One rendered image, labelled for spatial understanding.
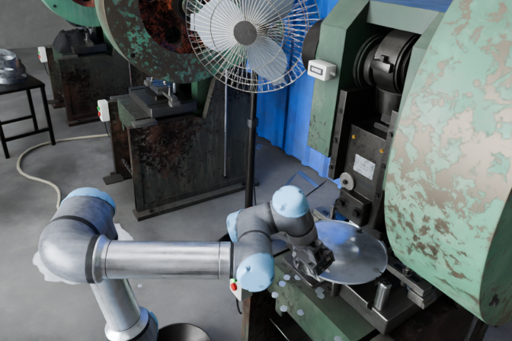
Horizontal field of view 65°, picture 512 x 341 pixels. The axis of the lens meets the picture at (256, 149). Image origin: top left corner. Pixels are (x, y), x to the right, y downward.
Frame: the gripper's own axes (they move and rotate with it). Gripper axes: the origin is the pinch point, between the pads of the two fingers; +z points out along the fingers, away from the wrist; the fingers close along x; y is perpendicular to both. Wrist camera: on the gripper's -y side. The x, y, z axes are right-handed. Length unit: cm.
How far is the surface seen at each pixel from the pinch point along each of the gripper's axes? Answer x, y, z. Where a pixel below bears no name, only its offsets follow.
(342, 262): 9.0, 1.7, 5.2
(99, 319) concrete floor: -71, -89, 54
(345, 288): 6.1, 3.6, 14.3
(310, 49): 40, -30, -41
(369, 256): 17.2, 4.5, 9.4
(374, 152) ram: 30.4, -0.4, -21.9
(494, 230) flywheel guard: 7, 43, -52
